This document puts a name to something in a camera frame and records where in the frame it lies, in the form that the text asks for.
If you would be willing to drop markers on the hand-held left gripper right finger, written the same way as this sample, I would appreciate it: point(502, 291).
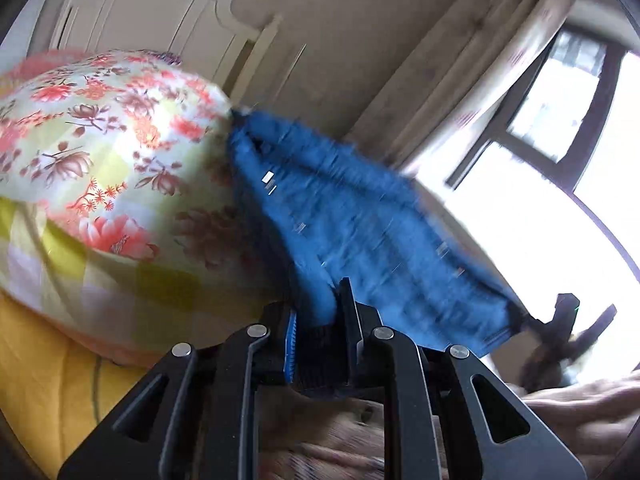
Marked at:
point(350, 340)

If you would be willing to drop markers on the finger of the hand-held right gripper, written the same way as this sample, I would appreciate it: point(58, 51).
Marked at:
point(597, 327)
point(565, 317)

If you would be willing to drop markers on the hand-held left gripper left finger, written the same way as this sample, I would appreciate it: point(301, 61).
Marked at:
point(291, 345)

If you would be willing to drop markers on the blue quilted jacket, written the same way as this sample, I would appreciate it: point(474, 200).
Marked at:
point(350, 220)

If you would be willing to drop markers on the brown fuzzy cloth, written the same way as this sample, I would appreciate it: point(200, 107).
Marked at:
point(590, 420)

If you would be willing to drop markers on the dark framed window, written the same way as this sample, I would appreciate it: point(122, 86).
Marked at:
point(597, 120)

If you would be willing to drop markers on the yellow bed sheet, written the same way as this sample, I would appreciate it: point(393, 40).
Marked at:
point(45, 385)

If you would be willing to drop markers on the floral pillow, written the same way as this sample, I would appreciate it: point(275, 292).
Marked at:
point(100, 160)

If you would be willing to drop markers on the printed beige curtain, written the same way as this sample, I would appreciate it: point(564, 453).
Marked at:
point(475, 60)

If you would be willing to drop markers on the purple patterned pillow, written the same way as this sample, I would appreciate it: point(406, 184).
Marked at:
point(162, 56)

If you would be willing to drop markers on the white wooden headboard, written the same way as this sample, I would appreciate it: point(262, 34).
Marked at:
point(150, 5)

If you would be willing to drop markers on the pink pillow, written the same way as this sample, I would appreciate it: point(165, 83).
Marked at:
point(50, 62)

